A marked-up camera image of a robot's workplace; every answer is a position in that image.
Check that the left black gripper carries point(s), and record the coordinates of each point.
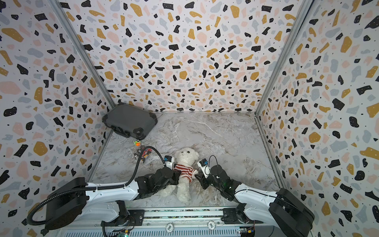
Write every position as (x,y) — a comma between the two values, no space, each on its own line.
(172,174)

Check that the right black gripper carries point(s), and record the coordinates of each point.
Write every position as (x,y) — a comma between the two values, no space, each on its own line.
(203,177)

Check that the red white striped sweater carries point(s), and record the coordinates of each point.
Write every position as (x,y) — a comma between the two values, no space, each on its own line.
(187,172)

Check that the white teddy bear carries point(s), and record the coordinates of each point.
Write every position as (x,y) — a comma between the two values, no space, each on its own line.
(185,159)

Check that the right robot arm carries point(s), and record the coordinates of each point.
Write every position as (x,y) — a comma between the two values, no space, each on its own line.
(280,209)

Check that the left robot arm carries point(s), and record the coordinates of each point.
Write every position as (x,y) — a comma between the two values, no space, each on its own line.
(102,202)

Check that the clear bag of small toys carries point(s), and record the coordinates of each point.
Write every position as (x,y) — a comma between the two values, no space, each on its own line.
(140,150)

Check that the dark grey hard case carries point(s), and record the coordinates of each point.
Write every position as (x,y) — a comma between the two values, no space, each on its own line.
(129,121)

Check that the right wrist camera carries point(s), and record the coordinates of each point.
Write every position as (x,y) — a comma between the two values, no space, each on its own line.
(204,166)

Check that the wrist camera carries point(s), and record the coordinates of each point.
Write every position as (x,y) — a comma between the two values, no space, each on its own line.
(204,166)
(169,161)

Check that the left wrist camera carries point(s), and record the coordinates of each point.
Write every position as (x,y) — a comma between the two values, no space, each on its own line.
(169,161)

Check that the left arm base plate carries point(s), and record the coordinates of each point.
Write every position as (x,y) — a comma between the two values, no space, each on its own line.
(131,217)

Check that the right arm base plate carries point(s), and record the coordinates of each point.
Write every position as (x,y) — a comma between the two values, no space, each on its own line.
(243,214)

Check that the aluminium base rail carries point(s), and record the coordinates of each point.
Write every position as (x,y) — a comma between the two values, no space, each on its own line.
(173,222)

